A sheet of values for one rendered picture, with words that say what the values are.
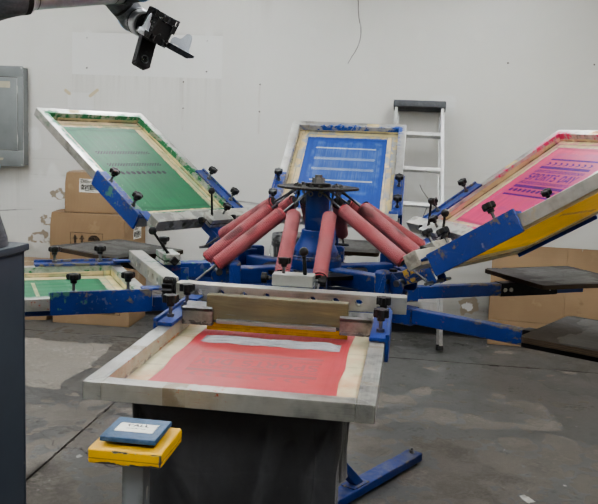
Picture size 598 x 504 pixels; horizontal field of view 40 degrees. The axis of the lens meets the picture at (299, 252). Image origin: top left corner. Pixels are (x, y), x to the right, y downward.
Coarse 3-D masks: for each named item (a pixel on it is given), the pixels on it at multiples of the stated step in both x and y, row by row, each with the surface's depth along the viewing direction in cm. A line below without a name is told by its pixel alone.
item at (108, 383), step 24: (144, 336) 200; (168, 336) 208; (120, 360) 178; (144, 360) 190; (96, 384) 163; (120, 384) 162; (144, 384) 162; (168, 384) 163; (192, 384) 164; (360, 384) 168; (216, 408) 160; (240, 408) 159; (264, 408) 159; (288, 408) 158; (312, 408) 157; (336, 408) 157; (360, 408) 156
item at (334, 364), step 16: (288, 336) 219; (352, 336) 222; (272, 352) 203; (288, 352) 204; (304, 352) 204; (320, 352) 205; (336, 352) 205; (336, 368) 191; (256, 384) 177; (272, 384) 177; (288, 384) 178; (304, 384) 178; (320, 384) 179; (336, 384) 179
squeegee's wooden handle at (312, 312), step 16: (208, 304) 219; (224, 304) 218; (240, 304) 218; (256, 304) 217; (272, 304) 217; (288, 304) 216; (304, 304) 215; (320, 304) 215; (336, 304) 214; (256, 320) 218; (272, 320) 217; (288, 320) 217; (304, 320) 216; (320, 320) 215; (336, 320) 215
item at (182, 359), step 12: (204, 336) 216; (252, 336) 218; (264, 336) 218; (192, 348) 204; (204, 348) 204; (216, 348) 204; (228, 348) 205; (240, 348) 205; (252, 348) 206; (264, 348) 206; (180, 360) 193; (192, 360) 193; (168, 372) 183; (180, 372) 183; (204, 384) 175; (216, 384) 176; (228, 384) 176; (240, 384) 176
